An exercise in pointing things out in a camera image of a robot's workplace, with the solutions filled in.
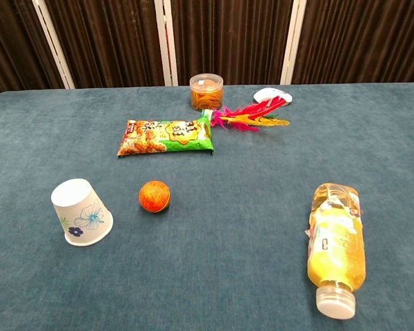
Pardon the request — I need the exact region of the dark brown pleated curtain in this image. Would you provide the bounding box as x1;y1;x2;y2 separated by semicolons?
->
0;0;414;99

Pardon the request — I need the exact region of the white computer mouse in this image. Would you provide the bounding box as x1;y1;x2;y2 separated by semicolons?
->
253;88;293;106

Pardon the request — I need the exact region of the white floral paper cup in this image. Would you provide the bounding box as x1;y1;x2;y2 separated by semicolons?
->
50;178;114;247

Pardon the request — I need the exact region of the clear jar of rubber bands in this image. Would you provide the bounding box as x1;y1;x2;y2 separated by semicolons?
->
189;73;226;111

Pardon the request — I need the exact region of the white screen frame post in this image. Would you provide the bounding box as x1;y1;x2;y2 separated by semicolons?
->
32;0;76;90
154;0;179;87
279;0;308;86

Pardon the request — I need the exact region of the colourful feather shuttlecock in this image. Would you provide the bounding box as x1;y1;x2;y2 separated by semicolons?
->
210;97;290;133

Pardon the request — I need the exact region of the yellow drink plastic bottle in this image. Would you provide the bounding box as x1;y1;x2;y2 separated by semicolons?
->
303;183;367;320

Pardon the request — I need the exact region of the orange yarn ball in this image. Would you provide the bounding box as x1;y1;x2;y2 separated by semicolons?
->
138;180;171;213

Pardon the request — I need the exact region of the green orange snack bag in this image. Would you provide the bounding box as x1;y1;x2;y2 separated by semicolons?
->
116;116;215;158

